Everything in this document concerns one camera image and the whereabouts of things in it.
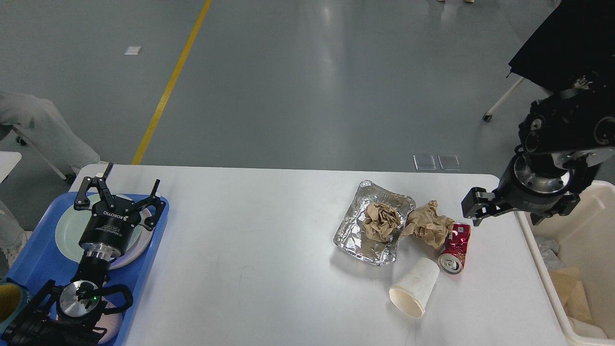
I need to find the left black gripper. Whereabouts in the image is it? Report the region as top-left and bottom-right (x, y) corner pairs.
(73, 162), (166, 262)

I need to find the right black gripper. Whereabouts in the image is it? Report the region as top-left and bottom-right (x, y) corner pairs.
(461, 156), (580, 226)

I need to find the light green plate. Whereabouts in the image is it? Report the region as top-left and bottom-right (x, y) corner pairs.
(55, 198), (139, 263)

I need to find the brown paper bag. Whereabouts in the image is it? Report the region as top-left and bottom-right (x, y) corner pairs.
(565, 281), (593, 324)
(548, 267), (580, 301)

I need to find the aluminium foil tray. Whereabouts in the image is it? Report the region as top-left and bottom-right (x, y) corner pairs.
(332, 180), (417, 266)

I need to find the white paper cup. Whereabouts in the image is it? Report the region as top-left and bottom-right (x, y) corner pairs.
(389, 258), (440, 319)
(567, 317), (608, 339)

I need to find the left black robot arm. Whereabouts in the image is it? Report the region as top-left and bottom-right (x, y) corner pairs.
(1, 164), (168, 346)

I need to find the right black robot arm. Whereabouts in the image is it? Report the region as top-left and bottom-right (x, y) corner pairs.
(461, 76), (614, 226)

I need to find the white plastic bin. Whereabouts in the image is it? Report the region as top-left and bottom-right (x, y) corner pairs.
(515, 180), (615, 346)

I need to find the red foil wrapper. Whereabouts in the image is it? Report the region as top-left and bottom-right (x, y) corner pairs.
(438, 223), (471, 274)

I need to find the blue plastic tray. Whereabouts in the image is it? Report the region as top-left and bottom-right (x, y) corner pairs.
(6, 191), (169, 346)

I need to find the white rolling chair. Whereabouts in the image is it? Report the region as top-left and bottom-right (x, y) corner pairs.
(482, 77), (526, 123)

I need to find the crumpled brown paper ball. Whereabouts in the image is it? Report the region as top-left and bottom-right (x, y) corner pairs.
(400, 200), (455, 249)

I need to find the person in grey trousers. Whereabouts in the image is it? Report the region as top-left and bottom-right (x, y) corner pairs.
(0, 91), (101, 266)

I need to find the blue yellow mug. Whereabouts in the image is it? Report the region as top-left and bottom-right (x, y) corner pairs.
(0, 282), (32, 323)

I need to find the lying white paper cup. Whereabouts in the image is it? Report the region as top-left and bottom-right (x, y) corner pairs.
(389, 258), (440, 319)

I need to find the crumpled brown paper in tray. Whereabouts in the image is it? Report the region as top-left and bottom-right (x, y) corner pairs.
(362, 202), (401, 242)

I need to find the black jacket on chair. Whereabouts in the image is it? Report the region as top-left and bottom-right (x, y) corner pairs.
(509, 0), (615, 92)

